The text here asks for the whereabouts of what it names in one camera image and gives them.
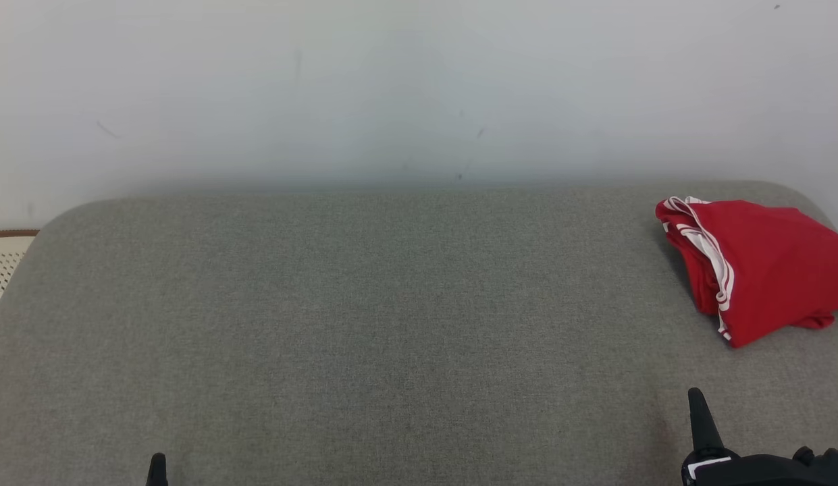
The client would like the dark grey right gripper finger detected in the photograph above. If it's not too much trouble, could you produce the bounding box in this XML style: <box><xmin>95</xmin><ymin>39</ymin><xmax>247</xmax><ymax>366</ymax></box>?
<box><xmin>687</xmin><ymin>387</ymin><xmax>725</xmax><ymax>460</ymax></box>

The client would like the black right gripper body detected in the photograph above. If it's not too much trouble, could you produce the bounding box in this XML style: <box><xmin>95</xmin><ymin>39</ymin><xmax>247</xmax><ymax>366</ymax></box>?
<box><xmin>681</xmin><ymin>450</ymin><xmax>838</xmax><ymax>486</ymax></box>

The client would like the grey fabric sofa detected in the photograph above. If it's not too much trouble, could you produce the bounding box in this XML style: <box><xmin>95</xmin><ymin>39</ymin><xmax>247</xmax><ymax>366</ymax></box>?
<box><xmin>0</xmin><ymin>179</ymin><xmax>838</xmax><ymax>486</ymax></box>

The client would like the white perforated laundry basket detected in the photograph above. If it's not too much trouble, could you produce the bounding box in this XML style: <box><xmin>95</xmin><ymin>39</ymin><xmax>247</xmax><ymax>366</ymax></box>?
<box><xmin>0</xmin><ymin>229</ymin><xmax>41</xmax><ymax>322</ymax></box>

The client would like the red Bulls basketball jersey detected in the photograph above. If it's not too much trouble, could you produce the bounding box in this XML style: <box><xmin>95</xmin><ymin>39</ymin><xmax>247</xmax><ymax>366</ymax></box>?
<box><xmin>654</xmin><ymin>196</ymin><xmax>838</xmax><ymax>349</ymax></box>

